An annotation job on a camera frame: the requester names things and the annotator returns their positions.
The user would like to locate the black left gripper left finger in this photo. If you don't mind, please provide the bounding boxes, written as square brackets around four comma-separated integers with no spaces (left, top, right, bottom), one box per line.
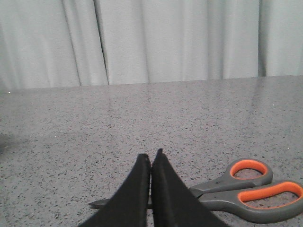
[80,154,151,227]

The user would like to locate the white pleated curtain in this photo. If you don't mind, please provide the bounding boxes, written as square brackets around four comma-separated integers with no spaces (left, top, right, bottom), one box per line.
[0,0,303,90]

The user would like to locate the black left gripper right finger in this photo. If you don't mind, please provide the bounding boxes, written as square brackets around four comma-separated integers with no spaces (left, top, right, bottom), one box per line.
[151,149,228,227]

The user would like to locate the grey orange handled scissors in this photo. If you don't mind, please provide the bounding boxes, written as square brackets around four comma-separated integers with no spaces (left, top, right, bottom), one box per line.
[94,159,303,224]

